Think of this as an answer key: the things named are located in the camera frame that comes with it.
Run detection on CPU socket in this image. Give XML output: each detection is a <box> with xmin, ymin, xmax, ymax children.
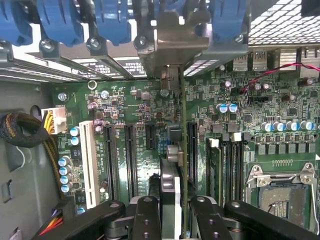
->
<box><xmin>245</xmin><ymin>162</ymin><xmax>319</xmax><ymax>235</ymax></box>

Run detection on white expansion slot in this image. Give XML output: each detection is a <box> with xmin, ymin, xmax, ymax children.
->
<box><xmin>79</xmin><ymin>120</ymin><xmax>101</xmax><ymax>210</ymax></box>

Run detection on red black fan wire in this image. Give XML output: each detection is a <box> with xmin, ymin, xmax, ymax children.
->
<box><xmin>239</xmin><ymin>61</ymin><xmax>320</xmax><ymax>101</ymax></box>

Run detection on long black expansion slot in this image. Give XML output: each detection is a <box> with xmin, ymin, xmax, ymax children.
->
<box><xmin>123</xmin><ymin>123</ymin><xmax>138</xmax><ymax>199</ymax></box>
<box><xmin>103</xmin><ymin>123</ymin><xmax>119</xmax><ymax>201</ymax></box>
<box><xmin>187</xmin><ymin>120</ymin><xmax>199</xmax><ymax>191</ymax></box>

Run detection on short black expansion slot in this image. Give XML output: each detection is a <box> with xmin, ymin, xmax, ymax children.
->
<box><xmin>145</xmin><ymin>122</ymin><xmax>158</xmax><ymax>151</ymax></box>

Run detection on white power connector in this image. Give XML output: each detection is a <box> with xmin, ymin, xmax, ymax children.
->
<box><xmin>40</xmin><ymin>106</ymin><xmax>69</xmax><ymax>136</ymax></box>

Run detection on black braided power cable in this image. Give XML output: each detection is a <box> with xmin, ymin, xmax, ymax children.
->
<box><xmin>0</xmin><ymin>111</ymin><xmax>64</xmax><ymax>199</ymax></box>

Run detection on blue card retention clip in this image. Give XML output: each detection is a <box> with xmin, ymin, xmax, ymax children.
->
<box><xmin>37</xmin><ymin>0</ymin><xmax>85</xmax><ymax>48</ymax></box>
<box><xmin>0</xmin><ymin>0</ymin><xmax>35</xmax><ymax>48</ymax></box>
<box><xmin>93</xmin><ymin>0</ymin><xmax>133</xmax><ymax>46</ymax></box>
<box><xmin>208</xmin><ymin>0</ymin><xmax>248</xmax><ymax>43</ymax></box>

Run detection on red orange wire bundle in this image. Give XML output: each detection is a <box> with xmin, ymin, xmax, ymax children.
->
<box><xmin>38</xmin><ymin>208</ymin><xmax>65</xmax><ymax>237</ymax></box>

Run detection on open black PC case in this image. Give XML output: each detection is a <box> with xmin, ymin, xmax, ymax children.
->
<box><xmin>0</xmin><ymin>0</ymin><xmax>320</xmax><ymax>240</ymax></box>

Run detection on green motherboard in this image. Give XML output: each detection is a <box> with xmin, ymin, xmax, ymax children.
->
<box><xmin>51</xmin><ymin>58</ymin><xmax>320</xmax><ymax>240</ymax></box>

